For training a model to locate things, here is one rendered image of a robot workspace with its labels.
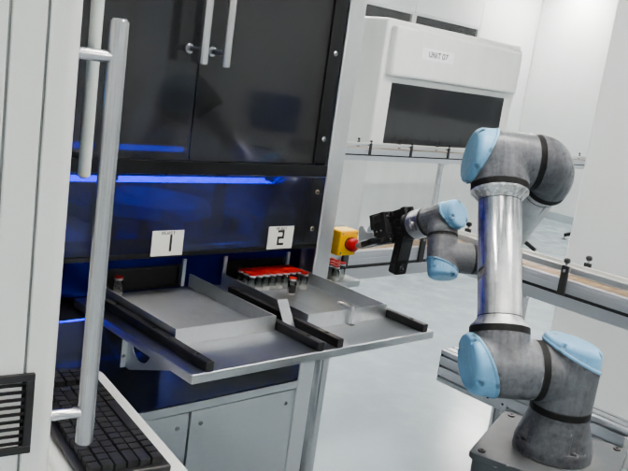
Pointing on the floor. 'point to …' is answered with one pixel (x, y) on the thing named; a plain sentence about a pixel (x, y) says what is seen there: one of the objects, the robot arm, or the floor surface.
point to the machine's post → (318, 264)
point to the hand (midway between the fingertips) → (360, 247)
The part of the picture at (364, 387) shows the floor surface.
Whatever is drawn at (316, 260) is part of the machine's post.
